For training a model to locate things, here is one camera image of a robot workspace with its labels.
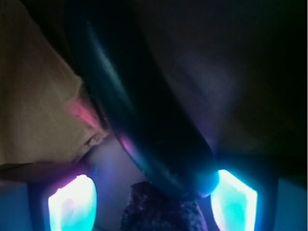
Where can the crumpled brown paper liner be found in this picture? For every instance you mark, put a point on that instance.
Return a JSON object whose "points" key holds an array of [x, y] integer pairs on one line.
{"points": [[239, 67]]}

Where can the brown rough rock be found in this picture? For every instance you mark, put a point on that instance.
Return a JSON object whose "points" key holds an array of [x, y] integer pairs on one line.
{"points": [[150, 210]]}

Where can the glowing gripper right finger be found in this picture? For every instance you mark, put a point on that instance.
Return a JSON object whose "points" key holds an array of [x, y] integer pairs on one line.
{"points": [[260, 194]]}

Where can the dark green cucumber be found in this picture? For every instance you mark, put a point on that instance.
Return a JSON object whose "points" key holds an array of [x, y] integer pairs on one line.
{"points": [[129, 90]]}

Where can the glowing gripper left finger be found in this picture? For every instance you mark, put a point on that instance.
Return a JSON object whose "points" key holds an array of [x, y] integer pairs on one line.
{"points": [[47, 198]]}

